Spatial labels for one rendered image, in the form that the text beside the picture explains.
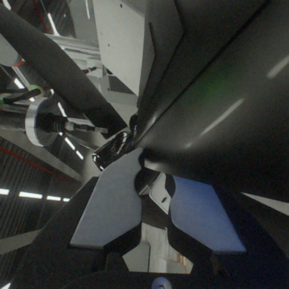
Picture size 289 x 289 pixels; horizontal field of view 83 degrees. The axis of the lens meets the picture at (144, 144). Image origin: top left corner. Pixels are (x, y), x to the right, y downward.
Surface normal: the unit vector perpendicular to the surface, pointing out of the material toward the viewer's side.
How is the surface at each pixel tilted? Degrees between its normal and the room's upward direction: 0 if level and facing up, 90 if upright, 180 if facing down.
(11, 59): 90
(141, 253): 90
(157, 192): 54
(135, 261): 90
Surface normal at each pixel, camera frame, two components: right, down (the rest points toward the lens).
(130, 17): -0.71, 0.61
